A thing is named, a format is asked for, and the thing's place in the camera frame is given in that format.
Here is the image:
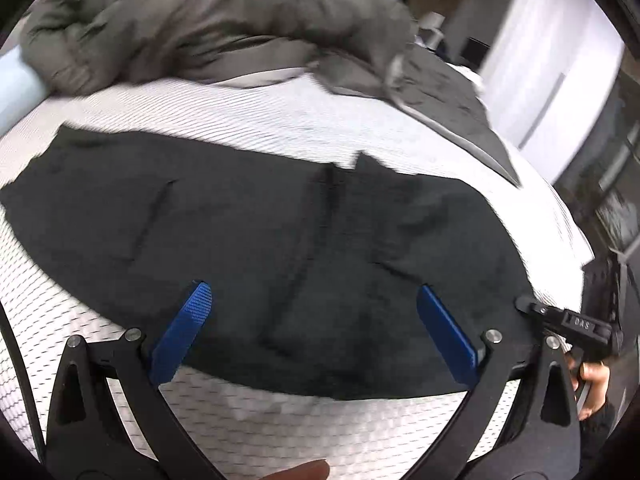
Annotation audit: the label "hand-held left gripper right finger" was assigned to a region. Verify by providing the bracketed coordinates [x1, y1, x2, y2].
[416, 284, 584, 480]

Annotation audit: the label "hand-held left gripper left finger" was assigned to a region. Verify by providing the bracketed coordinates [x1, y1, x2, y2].
[44, 280, 213, 480]

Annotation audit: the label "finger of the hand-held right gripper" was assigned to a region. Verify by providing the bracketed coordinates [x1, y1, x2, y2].
[514, 295, 617, 360]

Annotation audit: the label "black pants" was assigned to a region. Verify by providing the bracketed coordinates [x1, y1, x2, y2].
[0, 125, 540, 402]

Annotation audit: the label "person's right forearm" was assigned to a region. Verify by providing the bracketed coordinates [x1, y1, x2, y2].
[579, 401, 620, 478]

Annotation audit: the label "person's right hand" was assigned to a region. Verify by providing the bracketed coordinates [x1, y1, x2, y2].
[566, 352, 613, 421]

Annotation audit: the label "person's left hand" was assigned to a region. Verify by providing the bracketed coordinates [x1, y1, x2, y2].
[260, 459, 331, 480]

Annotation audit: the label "white striped mattress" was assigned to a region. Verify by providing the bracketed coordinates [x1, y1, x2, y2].
[0, 71, 595, 480]

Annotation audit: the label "dark grey blanket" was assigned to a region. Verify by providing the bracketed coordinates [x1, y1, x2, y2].
[316, 42, 524, 190]

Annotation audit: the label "white wardrobe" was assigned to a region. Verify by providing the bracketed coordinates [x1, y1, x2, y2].
[477, 0, 628, 153]

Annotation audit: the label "light blue cushion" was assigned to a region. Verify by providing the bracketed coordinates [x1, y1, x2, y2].
[0, 49, 49, 134]

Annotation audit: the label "grey puffy jacket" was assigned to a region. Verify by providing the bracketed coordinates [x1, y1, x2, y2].
[22, 0, 417, 100]

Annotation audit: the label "black cable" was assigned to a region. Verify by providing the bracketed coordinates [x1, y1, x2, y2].
[0, 304, 47, 463]

